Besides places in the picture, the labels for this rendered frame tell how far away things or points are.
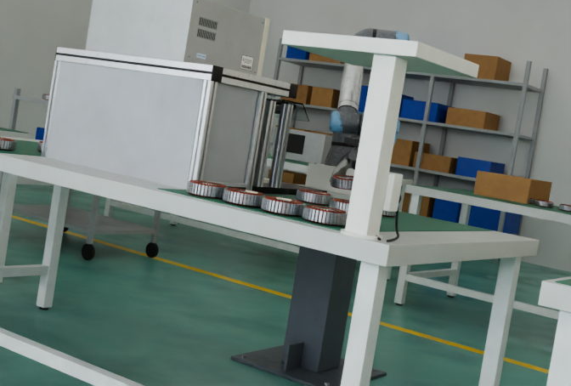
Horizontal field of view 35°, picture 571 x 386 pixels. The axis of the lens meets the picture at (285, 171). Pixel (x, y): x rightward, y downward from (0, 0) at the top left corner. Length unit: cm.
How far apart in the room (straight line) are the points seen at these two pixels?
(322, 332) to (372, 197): 168
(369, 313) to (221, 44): 111
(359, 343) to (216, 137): 86
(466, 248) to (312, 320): 140
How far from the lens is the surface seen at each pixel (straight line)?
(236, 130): 276
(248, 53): 297
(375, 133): 208
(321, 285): 368
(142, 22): 287
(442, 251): 229
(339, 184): 295
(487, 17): 1010
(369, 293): 211
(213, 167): 270
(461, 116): 945
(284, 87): 291
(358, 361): 214
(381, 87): 209
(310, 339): 373
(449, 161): 946
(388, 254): 204
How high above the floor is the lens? 97
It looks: 3 degrees down
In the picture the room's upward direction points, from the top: 9 degrees clockwise
